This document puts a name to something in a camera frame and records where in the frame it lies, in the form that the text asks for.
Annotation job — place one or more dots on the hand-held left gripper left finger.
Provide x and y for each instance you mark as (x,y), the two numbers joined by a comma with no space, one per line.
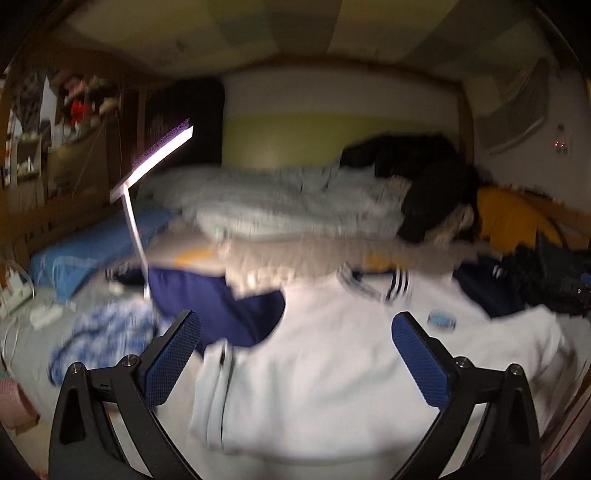
(173,357)

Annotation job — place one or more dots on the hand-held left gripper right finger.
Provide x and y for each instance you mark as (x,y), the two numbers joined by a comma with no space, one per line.
(420,364)

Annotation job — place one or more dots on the white and navy varsity jacket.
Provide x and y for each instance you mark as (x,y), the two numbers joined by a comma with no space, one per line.
(346,360)

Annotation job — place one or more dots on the beige crumpled clothes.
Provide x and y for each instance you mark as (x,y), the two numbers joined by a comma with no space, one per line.
(455,224)

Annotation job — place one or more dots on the blue plaid cloth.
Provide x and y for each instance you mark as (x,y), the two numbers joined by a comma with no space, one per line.
(106,332)

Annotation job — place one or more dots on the white charger adapter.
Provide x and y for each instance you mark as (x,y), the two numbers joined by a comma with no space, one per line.
(46,317)

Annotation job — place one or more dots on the blue pillow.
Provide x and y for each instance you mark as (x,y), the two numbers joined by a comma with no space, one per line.
(78,258)

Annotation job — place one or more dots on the pink basket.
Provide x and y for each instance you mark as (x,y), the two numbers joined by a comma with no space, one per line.
(16,401)

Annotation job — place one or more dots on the yellow cloth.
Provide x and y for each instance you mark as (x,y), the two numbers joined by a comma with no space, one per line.
(508,217)

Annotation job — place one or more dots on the white extension socket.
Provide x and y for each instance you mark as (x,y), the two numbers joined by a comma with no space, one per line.
(13,288)

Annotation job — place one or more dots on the pale grey duvet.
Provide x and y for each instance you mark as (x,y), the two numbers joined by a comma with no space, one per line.
(286,203)

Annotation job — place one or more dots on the white desk lamp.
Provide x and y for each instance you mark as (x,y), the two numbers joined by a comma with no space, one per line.
(157,152)

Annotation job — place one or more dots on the cluttered wooden shelf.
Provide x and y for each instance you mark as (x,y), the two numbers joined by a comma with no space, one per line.
(78,138)

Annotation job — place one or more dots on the rolled white mosquito net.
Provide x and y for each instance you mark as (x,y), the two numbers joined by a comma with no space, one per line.
(512,115)

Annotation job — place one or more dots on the white wall power strip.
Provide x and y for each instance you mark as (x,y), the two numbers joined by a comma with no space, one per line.
(561,143)

